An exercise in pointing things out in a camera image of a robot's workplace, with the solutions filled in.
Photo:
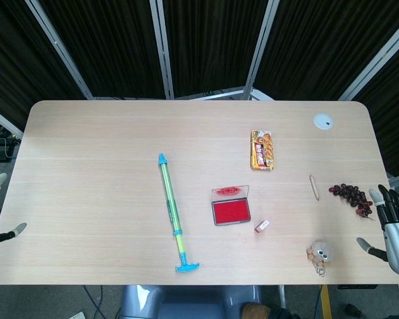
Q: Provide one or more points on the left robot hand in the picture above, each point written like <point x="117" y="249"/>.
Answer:
<point x="0" y="236"/>

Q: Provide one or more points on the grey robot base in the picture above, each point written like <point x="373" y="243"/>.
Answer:
<point x="186" y="300"/>

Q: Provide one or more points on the dark red grape bunch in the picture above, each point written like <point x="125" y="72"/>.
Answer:
<point x="350" y="196"/>

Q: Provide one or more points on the yellow strip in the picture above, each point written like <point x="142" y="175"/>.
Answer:
<point x="324" y="302"/>

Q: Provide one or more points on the thin wooden stick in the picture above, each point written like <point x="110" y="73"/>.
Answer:
<point x="314" y="187"/>

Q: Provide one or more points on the brown object under table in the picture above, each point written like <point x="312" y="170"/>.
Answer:
<point x="255" y="311"/>

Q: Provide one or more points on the orange snack box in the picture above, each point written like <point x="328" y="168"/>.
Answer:
<point x="262" y="150"/>

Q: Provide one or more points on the red ink pad case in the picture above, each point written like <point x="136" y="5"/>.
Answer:
<point x="230" y="212"/>

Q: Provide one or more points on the blue green toy water pump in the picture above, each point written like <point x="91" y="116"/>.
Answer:
<point x="171" y="206"/>

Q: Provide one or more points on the grey partition frame post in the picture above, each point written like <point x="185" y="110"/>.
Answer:
<point x="61" y="53"/>
<point x="163" y="50"/>
<point x="261" y="50"/>
<point x="375" y="63"/>

